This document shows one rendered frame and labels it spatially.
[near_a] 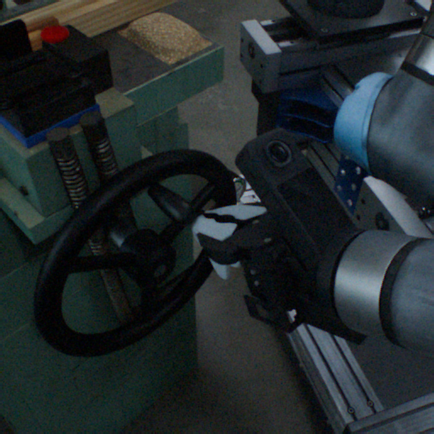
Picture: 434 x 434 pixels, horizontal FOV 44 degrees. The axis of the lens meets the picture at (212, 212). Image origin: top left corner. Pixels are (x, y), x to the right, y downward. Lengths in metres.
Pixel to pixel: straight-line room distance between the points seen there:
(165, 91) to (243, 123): 1.39
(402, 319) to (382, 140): 0.14
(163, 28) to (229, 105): 1.44
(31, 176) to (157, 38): 0.32
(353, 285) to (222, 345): 1.15
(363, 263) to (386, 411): 0.88
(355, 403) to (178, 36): 0.81
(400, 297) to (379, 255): 0.03
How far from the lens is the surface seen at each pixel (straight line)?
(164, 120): 0.81
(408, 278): 0.35
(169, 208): 0.53
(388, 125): 0.43
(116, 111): 0.61
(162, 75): 0.77
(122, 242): 0.64
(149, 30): 0.84
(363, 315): 0.37
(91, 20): 0.87
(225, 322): 1.54
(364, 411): 1.22
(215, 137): 2.09
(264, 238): 0.44
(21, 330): 0.90
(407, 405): 1.25
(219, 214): 0.53
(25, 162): 0.58
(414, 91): 0.43
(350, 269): 0.37
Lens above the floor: 1.32
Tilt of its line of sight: 47 degrees down
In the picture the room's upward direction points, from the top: straight up
